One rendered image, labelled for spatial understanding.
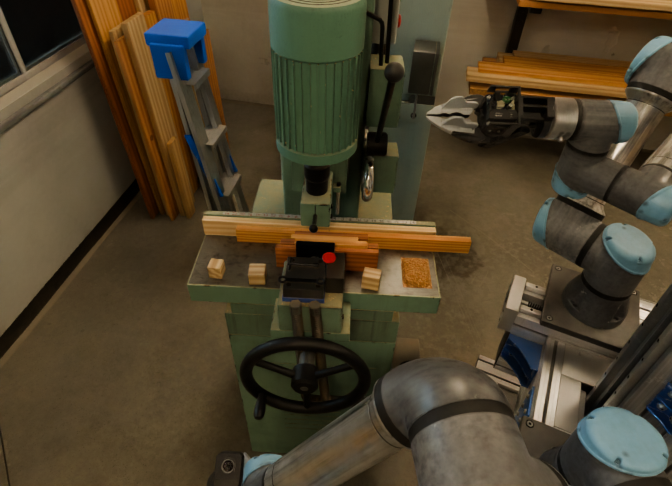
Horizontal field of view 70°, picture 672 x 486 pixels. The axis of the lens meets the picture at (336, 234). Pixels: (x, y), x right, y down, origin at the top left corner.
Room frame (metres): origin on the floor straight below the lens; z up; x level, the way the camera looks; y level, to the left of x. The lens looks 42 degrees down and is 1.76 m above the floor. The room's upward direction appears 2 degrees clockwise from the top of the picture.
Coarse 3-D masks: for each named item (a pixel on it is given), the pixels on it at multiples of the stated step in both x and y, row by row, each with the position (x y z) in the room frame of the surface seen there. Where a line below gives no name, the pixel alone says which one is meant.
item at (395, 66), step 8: (392, 64) 0.79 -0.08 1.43; (400, 64) 0.80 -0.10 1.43; (384, 72) 0.79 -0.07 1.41; (392, 72) 0.78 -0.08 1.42; (400, 72) 0.78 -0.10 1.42; (392, 80) 0.78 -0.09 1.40; (400, 80) 0.79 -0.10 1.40; (392, 88) 0.82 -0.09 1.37; (384, 104) 0.87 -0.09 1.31; (384, 112) 0.89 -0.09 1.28; (384, 120) 0.92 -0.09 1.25; (368, 136) 1.03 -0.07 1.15; (376, 136) 0.99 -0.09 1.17; (384, 136) 1.03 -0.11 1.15; (368, 144) 1.01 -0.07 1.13; (376, 144) 1.01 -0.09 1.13; (384, 144) 1.01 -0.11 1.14; (368, 152) 1.01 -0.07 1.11; (376, 152) 1.01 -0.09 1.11; (384, 152) 1.01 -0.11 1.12
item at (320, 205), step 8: (304, 184) 0.93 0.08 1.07; (328, 184) 0.93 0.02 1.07; (304, 192) 0.90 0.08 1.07; (328, 192) 0.90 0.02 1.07; (304, 200) 0.87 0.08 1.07; (312, 200) 0.87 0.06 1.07; (320, 200) 0.87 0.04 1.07; (328, 200) 0.87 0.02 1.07; (304, 208) 0.85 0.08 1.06; (312, 208) 0.85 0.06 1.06; (320, 208) 0.85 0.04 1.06; (328, 208) 0.85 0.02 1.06; (304, 216) 0.85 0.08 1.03; (312, 216) 0.85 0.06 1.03; (320, 216) 0.85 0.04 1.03; (328, 216) 0.85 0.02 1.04; (304, 224) 0.85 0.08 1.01; (320, 224) 0.85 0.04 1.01; (328, 224) 0.85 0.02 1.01
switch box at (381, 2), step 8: (376, 0) 1.17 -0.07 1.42; (384, 0) 1.17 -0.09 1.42; (376, 8) 1.17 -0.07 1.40; (384, 8) 1.17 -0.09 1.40; (384, 16) 1.17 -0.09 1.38; (392, 16) 1.17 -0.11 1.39; (376, 24) 1.17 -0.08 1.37; (384, 24) 1.17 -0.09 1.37; (392, 24) 1.17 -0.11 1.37; (376, 32) 1.17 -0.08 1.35; (384, 32) 1.17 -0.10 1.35; (392, 32) 1.17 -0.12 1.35; (376, 40) 1.17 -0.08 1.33; (384, 40) 1.17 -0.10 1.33; (392, 40) 1.17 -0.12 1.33
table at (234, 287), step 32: (224, 256) 0.84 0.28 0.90; (256, 256) 0.84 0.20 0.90; (384, 256) 0.86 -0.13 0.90; (416, 256) 0.87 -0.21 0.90; (192, 288) 0.74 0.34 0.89; (224, 288) 0.74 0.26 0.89; (256, 288) 0.74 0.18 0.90; (352, 288) 0.75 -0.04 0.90; (384, 288) 0.76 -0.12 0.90; (416, 288) 0.76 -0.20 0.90
